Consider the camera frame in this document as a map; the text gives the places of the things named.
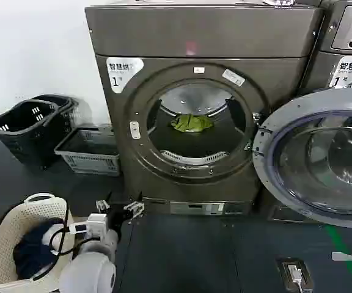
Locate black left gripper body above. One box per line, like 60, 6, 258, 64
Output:
106, 206, 134, 239

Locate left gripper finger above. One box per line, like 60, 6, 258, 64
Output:
123, 191, 146, 218
95, 191, 113, 214

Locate grey slatted plastic crate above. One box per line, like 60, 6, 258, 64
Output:
53, 127, 121, 177

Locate dark blue clothes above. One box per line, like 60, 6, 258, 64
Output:
12, 218, 73, 280

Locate cream perforated laundry basket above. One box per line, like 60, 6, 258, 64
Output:
0, 192, 76, 291

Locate green garment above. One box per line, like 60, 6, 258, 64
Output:
170, 113, 214, 133

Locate tall black plastic basket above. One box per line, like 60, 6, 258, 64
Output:
31, 93, 79, 126
0, 99, 73, 170

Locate white power plug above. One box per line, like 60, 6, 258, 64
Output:
287, 264, 303, 293

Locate grey front-load dryer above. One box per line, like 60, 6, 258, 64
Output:
84, 4, 325, 216

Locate round glass dryer door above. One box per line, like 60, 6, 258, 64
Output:
251, 87, 352, 229

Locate grey washing machine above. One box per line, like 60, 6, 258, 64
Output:
298, 0, 352, 221

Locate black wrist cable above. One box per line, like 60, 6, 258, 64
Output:
49, 203, 87, 256

